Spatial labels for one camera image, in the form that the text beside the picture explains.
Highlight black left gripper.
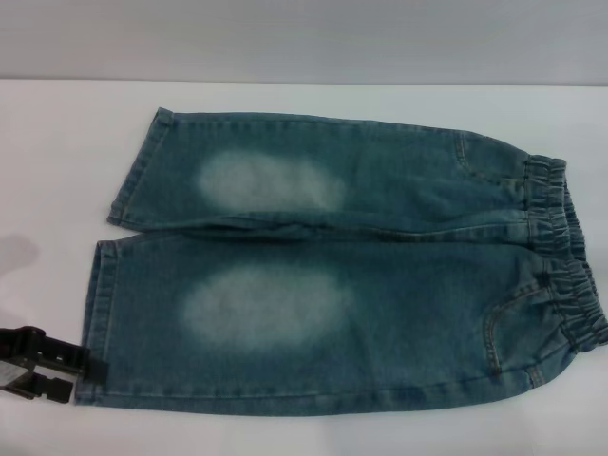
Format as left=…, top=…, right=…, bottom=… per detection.
left=0, top=324, right=109, bottom=408

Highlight blue denim shorts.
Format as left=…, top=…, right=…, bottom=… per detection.
left=71, top=107, right=608, bottom=418

